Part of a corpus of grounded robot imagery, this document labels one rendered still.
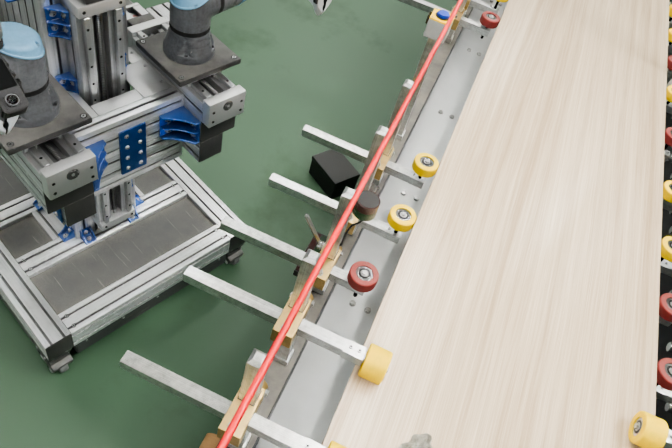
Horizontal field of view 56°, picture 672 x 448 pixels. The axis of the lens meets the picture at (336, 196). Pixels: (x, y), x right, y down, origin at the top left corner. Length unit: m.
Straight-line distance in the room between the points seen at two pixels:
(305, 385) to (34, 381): 1.08
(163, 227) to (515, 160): 1.34
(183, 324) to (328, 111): 1.48
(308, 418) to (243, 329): 0.87
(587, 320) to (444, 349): 0.44
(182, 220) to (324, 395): 1.07
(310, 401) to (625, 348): 0.85
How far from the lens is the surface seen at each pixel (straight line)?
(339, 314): 1.93
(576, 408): 1.72
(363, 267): 1.69
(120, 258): 2.48
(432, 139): 2.55
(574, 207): 2.14
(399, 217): 1.83
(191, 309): 2.60
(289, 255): 1.72
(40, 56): 1.67
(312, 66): 3.74
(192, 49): 1.92
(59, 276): 2.46
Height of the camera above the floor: 2.24
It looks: 47 degrees down
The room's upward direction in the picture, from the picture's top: 18 degrees clockwise
